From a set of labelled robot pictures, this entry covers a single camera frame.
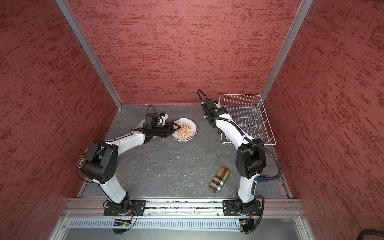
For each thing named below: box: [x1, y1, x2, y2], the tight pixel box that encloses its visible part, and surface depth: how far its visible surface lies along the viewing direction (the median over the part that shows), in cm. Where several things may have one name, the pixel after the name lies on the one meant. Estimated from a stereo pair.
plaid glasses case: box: [209, 166, 230, 194], surface depth 82 cm
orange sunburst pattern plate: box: [171, 117, 198, 142], surface depth 105 cm
